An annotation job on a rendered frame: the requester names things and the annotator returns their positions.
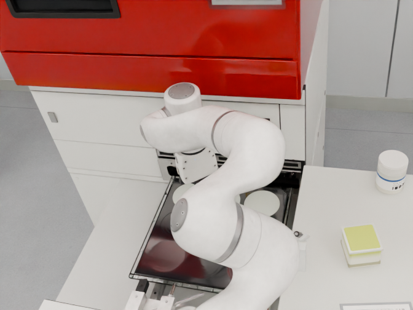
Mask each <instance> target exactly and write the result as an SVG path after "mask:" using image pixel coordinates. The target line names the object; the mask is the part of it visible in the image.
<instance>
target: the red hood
mask: <svg viewBox="0 0 413 310"><path fill-rule="evenodd" d="M321 3H322V0H0V52H1V54H2V56H3V58H4V61H5V63H6V65H7V67H8V69H9V71H10V73H11V75H12V77H13V79H14V81H15V83H16V85H25V86H38V87H61V88H74V89H97V90H120V91H133V92H156V93H165V91H166V90H167V89H168V88H169V87H170V86H172V85H174V84H177V83H180V82H190V83H193V84H195V85H196V86H197V87H198V88H199V89H200V94H201V95H215V96H227V97H251V98H274V99H287V100H300V99H301V97H302V92H303V88H304V83H305V78H306V74H307V69H308V65H309V60H310V55H311V51H312V46H313V41H314V37H315V32H316V28H317V23H318V18H319V14H320V9H321Z"/></svg>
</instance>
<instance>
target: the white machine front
mask: <svg viewBox="0 0 413 310"><path fill-rule="evenodd" d="M29 89H30V90H31V93H32V95H33V97H34V100H35V102H36V104H37V106H38V108H39V110H40V112H41V114H42V117H43V119H44V121H45V123H46V125H47V127H48V130H49V132H50V134H51V136H52V138H53V140H54V142H55V144H56V146H57V149H58V151H59V153H60V155H61V157H62V160H63V162H64V163H65V166H66V167H67V170H68V172H71V173H82V174H88V175H99V176H106V177H117V178H128V179H134V180H146V181H156V182H162V183H169V181H167V180H163V178H162V174H161V171H160V167H159V163H158V158H159V156H158V154H157V149H155V148H153V147H152V146H151V145H149V144H148V143H147V142H146V141H145V140H144V138H143V136H142V135H141V132H140V122H141V120H142V119H143V118H144V117H145V116H147V115H148V114H151V113H153V112H155V111H157V110H160V109H162V108H163V107H164V106H165V100H164V97H163V96H164V93H156V92H133V91H120V90H97V89H74V88H61V87H38V86H29ZM201 99H202V106H209V105H217V106H222V107H225V108H229V109H234V110H236V111H241V112H244V113H247V114H251V115H254V116H257V117H261V118H264V119H267V120H269V121H270V122H273V123H274V124H275V125H277V126H278V127H279V128H280V130H281V131H282V133H283V135H284V138H285V143H286V154H285V160H286V161H292V162H294V161H299V162H301V169H302V173H303V168H304V166H305V165H306V84H304V88H303V92H302V97H301V99H300V100H287V99H274V98H251V97H227V96H215V95H201ZM273 182H274V183H285V184H292V185H299V180H295V179H287V178H276V179H275V180H274V181H273Z"/></svg>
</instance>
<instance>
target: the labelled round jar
mask: <svg viewBox="0 0 413 310"><path fill-rule="evenodd" d="M407 165H408V158H407V156H406V155H405V154H404V153H402V152H400V151H396V150H388V151H384V152H382V153H381V154H380V156H379V160H378V165H377V173H376V182H375V185H376V188H377V189H378V190H379V191H381V192H383V193H385V194H397V193H399V192H401V191H402V189H403V187H404V182H405V178H406V171H407Z"/></svg>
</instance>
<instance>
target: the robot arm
mask: <svg viewBox="0 0 413 310"><path fill-rule="evenodd" d="M163 97H164V100H165V106H164V107H163V108H162V109H160V110H157V111H155V112H153V113H151V114H148V115H147V116H145V117H144V118H143V119H142V120H141V122H140V132H141V135H142V136H143V138H144V140H145V141H146V142H147V143H148V144H149V145H151V146H152V147H153V148H155V149H158V150H159V151H162V152H165V153H175V162H176V169H177V173H178V175H179V182H180V183H181V184H189V183H192V184H194V186H193V187H191V188H190V189H188V190H187V191H186V192H185V193H184V194H183V195H182V196H181V197H180V198H179V199H178V200H177V201H176V204H175V205H174V207H173V210H172V213H171V220H170V227H171V233H172V235H173V238H174V240H175V241H176V243H177V244H178V245H179V246H180V247H181V248H182V249H183V250H185V251H186V252H188V253H190V254H192V255H195V256H197V257H200V258H203V259H205V260H208V261H212V262H214V263H217V264H221V265H223V266H227V267H229V268H232V271H233V276H232V280H231V282H230V284H229V285H228V286H227V287H226V288H225V289H224V290H223V291H222V292H220V293H219V294H217V295H215V296H214V297H212V298H210V299H209V300H207V301H206V302H204V303H202V304H201V305H200V306H199V307H198V308H196V310H267V309H268V307H269V306H270V305H271V304H272V303H273V302H274V301H275V300H276V299H277V298H278V297H279V296H280V295H281V294H282V293H283V292H284V291H285V290H286V289H287V288H288V287H289V286H290V285H291V283H292V281H293V280H294V278H295V276H296V273H297V270H298V267H299V261H300V249H299V244H298V241H297V239H296V237H295V235H294V233H293V232H292V230H290V229H289V228H288V227H287V226H286V225H284V224H283V223H282V222H280V221H278V220H276V219H274V218H272V217H270V216H268V215H265V214H263V213H261V212H258V211H256V210H253V209H251V208H249V207H246V206H244V205H242V204H239V203H237V202H235V197H236V196H237V195H239V194H241V193H246V192H248V191H252V190H255V189H259V188H261V187H264V186H266V185H268V184H269V183H271V182H273V181H274V180H275V179H276V178H277V177H278V176H279V174H280V172H281V170H282V168H283V164H284V161H285V154H286V143H285V138H284V135H283V133H282V131H281V130H280V128H279V127H278V126H277V125H275V124H274V123H273V122H270V121H268V120H267V119H264V118H261V117H257V116H254V115H251V114H247V113H244V112H241V111H236V110H234V109H229V108H225V107H222V106H217V105H209V106H202V99H201V95H200V89H199V88H198V87H197V86H196V85H195V84H193V83H190V82H180V83H177V84H174V85H172V86H170V87H169V88H168V89H167V90H166V91H165V93H164V96H163ZM214 151H216V152H217V153H219V154H221V155H223V156H225V157H227V160H226V161H225V163H224V164H223V165H222V166H221V167H220V168H219V169H218V163H217V160H216V156H215V153H214Z"/></svg>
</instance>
